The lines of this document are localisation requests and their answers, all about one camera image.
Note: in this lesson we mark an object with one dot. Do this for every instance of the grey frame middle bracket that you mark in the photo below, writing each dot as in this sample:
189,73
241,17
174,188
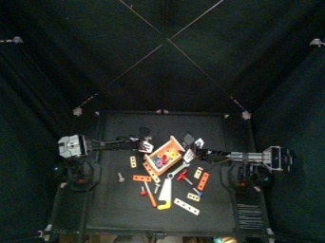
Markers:
162,111

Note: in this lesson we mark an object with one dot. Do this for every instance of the short orange perforated plate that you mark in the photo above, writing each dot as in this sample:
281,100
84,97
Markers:
142,178

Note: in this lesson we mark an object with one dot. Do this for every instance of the grey frame foot bracket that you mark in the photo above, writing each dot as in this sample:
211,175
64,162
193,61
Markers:
46,232
269,233

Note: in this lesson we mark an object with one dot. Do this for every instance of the grey frame corner bracket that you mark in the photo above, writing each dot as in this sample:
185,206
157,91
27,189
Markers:
245,115
78,111

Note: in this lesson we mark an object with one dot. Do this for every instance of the long pale perforated strip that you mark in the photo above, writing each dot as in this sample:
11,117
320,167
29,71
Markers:
186,206

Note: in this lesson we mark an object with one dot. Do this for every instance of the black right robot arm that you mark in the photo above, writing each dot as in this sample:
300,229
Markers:
254,156

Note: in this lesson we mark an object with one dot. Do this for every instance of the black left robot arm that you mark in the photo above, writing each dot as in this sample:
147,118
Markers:
74,145

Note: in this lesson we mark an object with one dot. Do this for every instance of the grey toy wrench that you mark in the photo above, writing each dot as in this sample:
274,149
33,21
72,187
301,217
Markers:
178,170

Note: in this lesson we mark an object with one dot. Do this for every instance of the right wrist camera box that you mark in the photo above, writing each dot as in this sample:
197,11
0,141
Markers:
187,139

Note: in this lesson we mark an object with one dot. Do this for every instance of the white text label sticker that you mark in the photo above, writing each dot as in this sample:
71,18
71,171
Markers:
249,215

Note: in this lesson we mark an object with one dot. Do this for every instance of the red toy gear nut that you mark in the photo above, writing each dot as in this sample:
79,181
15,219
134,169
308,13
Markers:
162,157

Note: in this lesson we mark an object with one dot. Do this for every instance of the black table edge clamp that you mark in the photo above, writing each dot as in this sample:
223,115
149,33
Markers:
157,235

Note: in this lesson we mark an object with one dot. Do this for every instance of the metal frame clamp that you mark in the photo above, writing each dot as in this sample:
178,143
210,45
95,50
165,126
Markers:
316,41
16,40

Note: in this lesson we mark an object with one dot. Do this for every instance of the short yellow perforated strip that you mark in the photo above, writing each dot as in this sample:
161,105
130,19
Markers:
132,161
193,196
198,172

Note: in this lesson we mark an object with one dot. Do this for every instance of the orange toy screwdriver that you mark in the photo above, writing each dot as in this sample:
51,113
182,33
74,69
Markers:
151,197

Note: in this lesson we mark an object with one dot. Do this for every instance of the red toy bolt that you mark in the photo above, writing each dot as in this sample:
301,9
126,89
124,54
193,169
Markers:
143,191

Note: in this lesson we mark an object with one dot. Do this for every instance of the long yellow perforated strip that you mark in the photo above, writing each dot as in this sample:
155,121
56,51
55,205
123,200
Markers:
151,172

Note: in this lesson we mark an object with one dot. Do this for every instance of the purple toy gear nut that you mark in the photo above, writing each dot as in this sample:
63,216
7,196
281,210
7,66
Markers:
159,163

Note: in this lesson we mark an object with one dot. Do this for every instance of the yellow toy gear nut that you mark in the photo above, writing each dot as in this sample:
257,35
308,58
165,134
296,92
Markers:
173,155

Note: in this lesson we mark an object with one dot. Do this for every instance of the red toy screwdriver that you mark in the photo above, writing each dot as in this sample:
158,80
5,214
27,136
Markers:
182,175

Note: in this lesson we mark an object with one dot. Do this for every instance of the blue toy bolt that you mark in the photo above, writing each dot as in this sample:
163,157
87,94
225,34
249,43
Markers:
198,193

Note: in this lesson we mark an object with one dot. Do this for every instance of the grey toy bolt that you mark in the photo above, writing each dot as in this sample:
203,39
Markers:
120,177

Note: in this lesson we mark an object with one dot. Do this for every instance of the long orange perforated plate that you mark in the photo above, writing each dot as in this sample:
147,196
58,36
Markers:
203,181

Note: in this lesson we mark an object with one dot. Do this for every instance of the small grey toy screw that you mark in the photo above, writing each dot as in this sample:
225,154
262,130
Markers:
157,188

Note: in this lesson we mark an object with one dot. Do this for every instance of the wooden toy toolbox tray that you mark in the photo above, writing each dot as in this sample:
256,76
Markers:
167,146

